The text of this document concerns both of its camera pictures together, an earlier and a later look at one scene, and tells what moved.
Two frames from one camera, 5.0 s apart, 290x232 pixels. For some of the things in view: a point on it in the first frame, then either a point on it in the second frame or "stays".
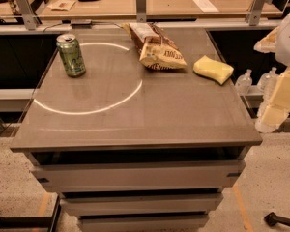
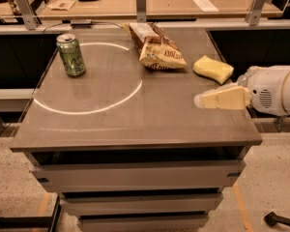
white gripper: x=289 y=41 -> x=266 y=87
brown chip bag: x=154 y=48 stays
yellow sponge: x=213 y=70 stays
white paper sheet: x=206 y=5 stays
